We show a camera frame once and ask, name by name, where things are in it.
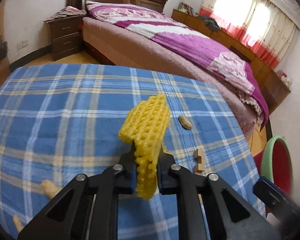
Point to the dark wooden nightstand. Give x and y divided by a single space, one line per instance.
66 36

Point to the clothes on nightstand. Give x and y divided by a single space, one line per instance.
66 12

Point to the red bin with green rim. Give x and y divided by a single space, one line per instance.
276 164

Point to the peanut near purple bag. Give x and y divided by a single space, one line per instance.
185 123

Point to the black plug with cable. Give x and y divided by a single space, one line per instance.
3 49

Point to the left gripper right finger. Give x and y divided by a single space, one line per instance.
208 207

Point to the wooden block piece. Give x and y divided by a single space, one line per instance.
199 156

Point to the purple floral quilt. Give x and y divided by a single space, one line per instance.
192 45

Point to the dark wooden bed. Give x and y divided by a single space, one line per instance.
125 48

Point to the peanut near left edge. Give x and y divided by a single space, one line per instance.
50 189

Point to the books on cabinet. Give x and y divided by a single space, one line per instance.
183 7

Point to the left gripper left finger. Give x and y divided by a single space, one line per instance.
87 207

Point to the white and red curtains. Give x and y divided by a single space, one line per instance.
258 25

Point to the dark clothes on cabinet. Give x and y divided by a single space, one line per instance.
210 22

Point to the blue plaid tablecloth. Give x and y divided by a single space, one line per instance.
59 120

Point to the long wooden window cabinet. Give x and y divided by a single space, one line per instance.
273 89

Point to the wall power socket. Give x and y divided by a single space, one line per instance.
22 44

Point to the yellow foam net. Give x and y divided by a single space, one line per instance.
145 126

